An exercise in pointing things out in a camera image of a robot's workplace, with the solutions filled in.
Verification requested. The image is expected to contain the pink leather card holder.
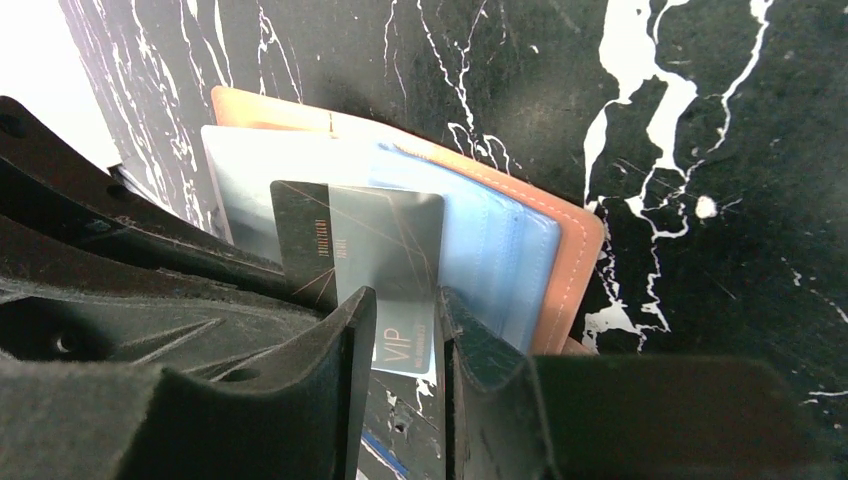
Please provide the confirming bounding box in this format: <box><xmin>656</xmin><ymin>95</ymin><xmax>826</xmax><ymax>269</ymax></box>
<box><xmin>201</xmin><ymin>86</ymin><xmax>604</xmax><ymax>355</ymax></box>

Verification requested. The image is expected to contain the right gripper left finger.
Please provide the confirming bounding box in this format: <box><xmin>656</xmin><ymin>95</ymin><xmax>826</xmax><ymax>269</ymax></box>
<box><xmin>1</xmin><ymin>287</ymin><xmax>377</xmax><ymax>479</ymax></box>

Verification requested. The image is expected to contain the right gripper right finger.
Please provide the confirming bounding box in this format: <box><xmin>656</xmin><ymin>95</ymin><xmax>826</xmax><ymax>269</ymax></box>
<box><xmin>437</xmin><ymin>288</ymin><xmax>822</xmax><ymax>479</ymax></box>

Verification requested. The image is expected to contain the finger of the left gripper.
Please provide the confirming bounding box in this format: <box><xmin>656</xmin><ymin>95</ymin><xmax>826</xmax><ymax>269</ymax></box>
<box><xmin>1</xmin><ymin>96</ymin><xmax>332</xmax><ymax>312</ymax></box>
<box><xmin>1</xmin><ymin>217</ymin><xmax>323</xmax><ymax>381</ymax></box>

